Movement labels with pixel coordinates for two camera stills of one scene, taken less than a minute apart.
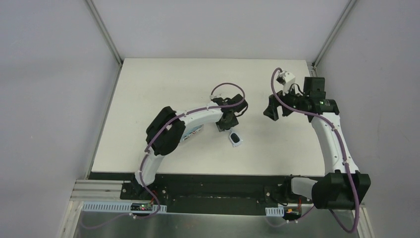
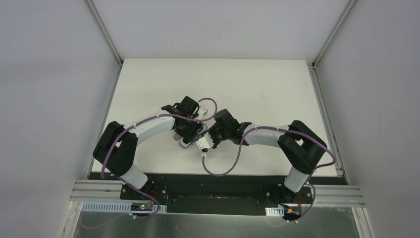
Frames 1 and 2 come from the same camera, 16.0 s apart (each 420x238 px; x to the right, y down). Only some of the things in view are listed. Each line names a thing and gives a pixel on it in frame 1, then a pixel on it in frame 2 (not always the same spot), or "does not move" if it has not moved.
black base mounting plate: x=188 y=194 does not move
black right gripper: x=272 y=111 -> x=210 y=132
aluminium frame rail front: x=97 y=190 does not move
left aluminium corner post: x=104 y=32 does not move
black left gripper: x=228 y=121 -> x=189 y=132
